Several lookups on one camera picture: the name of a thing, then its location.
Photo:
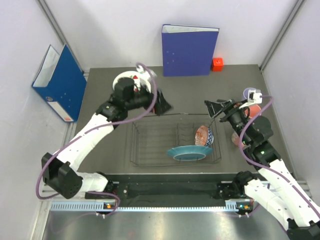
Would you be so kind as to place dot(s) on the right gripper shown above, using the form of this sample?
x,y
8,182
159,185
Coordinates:
x,y
213,108

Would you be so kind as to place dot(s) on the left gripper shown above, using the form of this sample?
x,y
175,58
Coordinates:
x,y
161,106

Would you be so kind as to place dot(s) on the black wire dish rack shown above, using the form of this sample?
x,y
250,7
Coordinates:
x,y
152,136

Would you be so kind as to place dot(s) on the lavender plastic cup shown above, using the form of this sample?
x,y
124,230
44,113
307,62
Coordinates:
x,y
250,93

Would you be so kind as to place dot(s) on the watermelon pattern plate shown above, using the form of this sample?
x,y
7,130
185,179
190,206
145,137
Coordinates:
x,y
132,75

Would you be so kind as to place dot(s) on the pink patterned mug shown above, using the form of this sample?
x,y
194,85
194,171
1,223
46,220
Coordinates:
x,y
235,138

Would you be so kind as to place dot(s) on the pink plastic cup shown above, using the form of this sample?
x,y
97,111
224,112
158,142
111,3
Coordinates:
x,y
252,111

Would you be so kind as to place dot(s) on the teal plate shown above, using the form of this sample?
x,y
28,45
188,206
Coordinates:
x,y
189,152

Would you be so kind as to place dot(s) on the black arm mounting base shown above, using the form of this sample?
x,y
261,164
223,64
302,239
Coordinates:
x,y
132,187

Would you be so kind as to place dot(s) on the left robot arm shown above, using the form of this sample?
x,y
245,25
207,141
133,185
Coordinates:
x,y
133,96

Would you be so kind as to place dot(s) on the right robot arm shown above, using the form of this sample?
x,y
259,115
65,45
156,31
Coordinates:
x,y
289,204

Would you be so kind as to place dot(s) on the blue zigzag patterned bowl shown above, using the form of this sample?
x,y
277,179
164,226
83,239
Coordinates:
x,y
203,136

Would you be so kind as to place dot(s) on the small red box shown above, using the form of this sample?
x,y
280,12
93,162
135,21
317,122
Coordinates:
x,y
217,64

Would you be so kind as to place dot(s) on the purple-blue binder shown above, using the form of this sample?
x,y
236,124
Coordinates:
x,y
187,50

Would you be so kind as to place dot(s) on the blue lever arch binder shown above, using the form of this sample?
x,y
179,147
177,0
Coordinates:
x,y
61,83

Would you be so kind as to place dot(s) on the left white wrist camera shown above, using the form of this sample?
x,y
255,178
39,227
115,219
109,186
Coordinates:
x,y
145,75

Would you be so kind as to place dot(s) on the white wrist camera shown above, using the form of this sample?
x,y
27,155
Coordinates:
x,y
145,75
256,100

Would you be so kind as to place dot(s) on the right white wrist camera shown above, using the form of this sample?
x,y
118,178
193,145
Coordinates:
x,y
256,100

